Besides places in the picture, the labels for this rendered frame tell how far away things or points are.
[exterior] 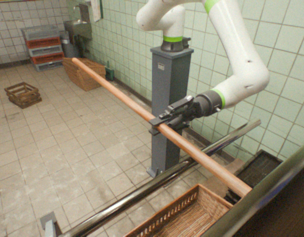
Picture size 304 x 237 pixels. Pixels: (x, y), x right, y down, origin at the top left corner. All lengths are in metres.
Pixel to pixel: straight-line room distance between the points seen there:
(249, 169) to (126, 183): 1.20
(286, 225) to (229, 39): 0.69
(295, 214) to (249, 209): 0.06
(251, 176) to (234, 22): 0.69
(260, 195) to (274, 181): 0.02
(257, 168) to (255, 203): 0.97
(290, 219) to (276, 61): 1.54
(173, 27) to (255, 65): 0.67
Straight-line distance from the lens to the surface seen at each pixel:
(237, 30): 0.85
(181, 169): 0.57
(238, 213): 0.20
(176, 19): 1.32
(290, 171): 0.26
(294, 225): 0.25
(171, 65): 1.32
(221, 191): 1.31
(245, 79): 0.77
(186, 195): 1.08
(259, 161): 1.22
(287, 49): 1.70
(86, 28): 4.25
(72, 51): 4.89
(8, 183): 2.40
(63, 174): 2.24
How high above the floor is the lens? 1.59
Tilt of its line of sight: 35 degrees down
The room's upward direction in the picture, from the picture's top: straight up
